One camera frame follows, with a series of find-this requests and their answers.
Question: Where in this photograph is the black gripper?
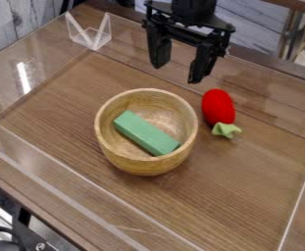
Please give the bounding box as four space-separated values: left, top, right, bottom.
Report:
145 0 236 84

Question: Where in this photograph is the wooden bowl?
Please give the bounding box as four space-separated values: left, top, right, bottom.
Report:
94 88 198 176

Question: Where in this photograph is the red felt strawberry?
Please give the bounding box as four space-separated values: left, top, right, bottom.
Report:
202 88 241 138

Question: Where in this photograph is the wooden table leg background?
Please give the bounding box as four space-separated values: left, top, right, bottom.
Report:
277 11 305 62

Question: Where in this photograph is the green rectangular block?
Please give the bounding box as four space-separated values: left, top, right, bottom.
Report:
113 110 181 156

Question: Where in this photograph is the clear acrylic corner bracket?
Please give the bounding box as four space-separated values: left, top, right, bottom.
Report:
64 13 111 51

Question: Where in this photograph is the black table frame bracket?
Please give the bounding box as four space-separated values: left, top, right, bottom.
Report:
12 207 58 251

